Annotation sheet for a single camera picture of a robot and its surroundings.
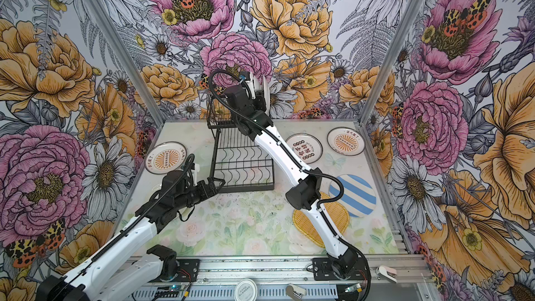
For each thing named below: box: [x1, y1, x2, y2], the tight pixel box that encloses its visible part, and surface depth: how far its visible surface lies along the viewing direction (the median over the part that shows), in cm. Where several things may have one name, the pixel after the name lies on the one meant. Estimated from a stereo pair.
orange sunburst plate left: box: [144, 140, 188, 175], surface depth 107 cm
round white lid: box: [234, 278, 258, 301], surface depth 66 cm
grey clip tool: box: [285, 284, 307, 301], surface depth 70 cm
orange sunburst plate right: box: [326, 126, 366, 157], surface depth 114 cm
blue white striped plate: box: [328, 174, 377, 219], surface depth 91 cm
